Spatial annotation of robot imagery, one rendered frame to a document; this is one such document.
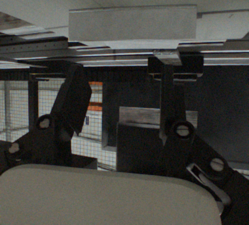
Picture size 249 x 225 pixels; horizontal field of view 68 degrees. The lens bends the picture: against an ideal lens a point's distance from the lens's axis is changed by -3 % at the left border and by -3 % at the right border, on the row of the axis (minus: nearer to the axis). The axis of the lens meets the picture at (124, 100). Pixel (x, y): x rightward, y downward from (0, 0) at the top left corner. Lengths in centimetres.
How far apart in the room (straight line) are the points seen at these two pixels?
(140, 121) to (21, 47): 56
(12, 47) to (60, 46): 21
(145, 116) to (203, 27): 13
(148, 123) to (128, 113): 3
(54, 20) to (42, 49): 49
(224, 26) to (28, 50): 61
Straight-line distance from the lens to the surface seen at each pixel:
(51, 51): 64
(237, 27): 19
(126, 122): 25
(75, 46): 28
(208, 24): 18
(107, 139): 85
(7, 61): 48
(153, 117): 25
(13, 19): 35
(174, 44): 24
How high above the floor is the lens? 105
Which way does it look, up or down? 4 degrees up
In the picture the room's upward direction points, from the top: 179 degrees counter-clockwise
